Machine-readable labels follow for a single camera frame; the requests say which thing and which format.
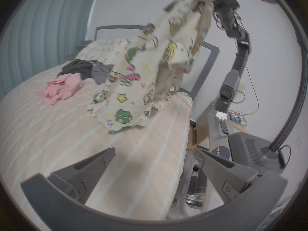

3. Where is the grey bedside table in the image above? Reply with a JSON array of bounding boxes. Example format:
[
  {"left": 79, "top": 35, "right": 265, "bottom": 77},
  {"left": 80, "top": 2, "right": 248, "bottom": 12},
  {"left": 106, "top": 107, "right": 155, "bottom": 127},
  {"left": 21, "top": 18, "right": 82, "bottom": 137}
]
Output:
[{"left": 65, "top": 40, "right": 95, "bottom": 61}]

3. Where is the bed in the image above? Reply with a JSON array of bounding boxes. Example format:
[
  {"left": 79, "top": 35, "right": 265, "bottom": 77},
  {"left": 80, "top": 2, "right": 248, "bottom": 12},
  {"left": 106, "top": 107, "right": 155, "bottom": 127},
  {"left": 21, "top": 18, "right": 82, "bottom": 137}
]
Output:
[{"left": 0, "top": 24, "right": 220, "bottom": 222}]

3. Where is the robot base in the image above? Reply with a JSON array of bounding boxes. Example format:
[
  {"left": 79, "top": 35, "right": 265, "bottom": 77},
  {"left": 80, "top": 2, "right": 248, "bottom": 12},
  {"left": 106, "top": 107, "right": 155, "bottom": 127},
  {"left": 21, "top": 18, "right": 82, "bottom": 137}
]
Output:
[{"left": 166, "top": 100, "right": 289, "bottom": 222}]

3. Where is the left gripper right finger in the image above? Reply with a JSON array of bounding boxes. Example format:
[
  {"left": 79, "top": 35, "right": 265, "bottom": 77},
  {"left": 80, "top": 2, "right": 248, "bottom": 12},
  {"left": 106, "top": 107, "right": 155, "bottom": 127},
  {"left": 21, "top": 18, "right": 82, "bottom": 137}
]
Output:
[{"left": 192, "top": 148, "right": 259, "bottom": 201}]

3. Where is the white printed pillow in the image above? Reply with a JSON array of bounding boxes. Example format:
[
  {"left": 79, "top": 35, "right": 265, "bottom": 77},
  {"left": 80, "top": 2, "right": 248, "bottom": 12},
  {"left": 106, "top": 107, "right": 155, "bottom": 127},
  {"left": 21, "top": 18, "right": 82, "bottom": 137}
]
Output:
[{"left": 75, "top": 39, "right": 130, "bottom": 65}]

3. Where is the grey garment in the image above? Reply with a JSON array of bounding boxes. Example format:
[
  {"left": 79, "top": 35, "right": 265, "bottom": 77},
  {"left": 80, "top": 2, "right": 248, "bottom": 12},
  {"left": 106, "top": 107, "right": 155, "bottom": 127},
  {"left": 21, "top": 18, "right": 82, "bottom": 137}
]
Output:
[{"left": 91, "top": 62, "right": 114, "bottom": 85}]

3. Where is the blue-green curtain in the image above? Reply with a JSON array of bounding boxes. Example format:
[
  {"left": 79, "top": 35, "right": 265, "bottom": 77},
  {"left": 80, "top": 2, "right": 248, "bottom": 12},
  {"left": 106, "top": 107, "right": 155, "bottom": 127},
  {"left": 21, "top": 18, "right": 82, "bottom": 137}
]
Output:
[{"left": 0, "top": 0, "right": 103, "bottom": 100}]

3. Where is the pale wooden bedside table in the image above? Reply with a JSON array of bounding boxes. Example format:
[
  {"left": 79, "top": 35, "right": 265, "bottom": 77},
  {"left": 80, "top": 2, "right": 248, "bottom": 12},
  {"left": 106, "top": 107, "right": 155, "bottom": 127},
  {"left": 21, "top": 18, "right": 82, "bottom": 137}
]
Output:
[{"left": 186, "top": 119, "right": 249, "bottom": 151}]

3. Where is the pink garment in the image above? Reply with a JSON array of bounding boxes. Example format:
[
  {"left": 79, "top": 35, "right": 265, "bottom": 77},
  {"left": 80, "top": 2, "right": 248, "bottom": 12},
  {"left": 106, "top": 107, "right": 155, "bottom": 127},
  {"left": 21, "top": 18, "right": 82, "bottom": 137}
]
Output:
[{"left": 36, "top": 73, "right": 85, "bottom": 106}]

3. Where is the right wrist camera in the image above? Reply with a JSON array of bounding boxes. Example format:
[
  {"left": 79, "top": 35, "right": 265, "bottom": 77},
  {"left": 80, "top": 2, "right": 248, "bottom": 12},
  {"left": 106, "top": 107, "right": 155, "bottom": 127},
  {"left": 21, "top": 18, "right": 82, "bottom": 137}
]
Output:
[{"left": 225, "top": 0, "right": 240, "bottom": 10}]

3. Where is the black garment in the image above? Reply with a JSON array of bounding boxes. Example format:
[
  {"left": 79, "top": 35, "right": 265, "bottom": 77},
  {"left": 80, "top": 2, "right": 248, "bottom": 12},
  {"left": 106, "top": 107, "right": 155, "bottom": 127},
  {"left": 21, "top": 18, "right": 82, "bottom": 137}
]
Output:
[{"left": 57, "top": 59, "right": 98, "bottom": 79}]

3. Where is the blue printed box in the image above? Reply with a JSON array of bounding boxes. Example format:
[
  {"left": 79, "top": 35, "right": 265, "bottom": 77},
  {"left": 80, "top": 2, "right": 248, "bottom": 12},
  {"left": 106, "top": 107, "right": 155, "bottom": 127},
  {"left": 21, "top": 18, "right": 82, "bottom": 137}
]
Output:
[{"left": 228, "top": 111, "right": 248, "bottom": 127}]

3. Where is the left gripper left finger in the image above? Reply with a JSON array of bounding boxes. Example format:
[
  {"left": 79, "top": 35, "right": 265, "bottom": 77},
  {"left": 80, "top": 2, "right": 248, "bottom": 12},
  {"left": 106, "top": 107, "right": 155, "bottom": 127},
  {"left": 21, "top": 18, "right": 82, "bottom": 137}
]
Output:
[{"left": 49, "top": 147, "right": 116, "bottom": 204}]

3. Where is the white printed pyjama top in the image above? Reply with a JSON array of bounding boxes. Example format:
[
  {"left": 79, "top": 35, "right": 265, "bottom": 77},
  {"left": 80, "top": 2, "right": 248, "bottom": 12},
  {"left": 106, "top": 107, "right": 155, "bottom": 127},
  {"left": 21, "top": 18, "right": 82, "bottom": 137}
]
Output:
[{"left": 87, "top": 0, "right": 225, "bottom": 135}]

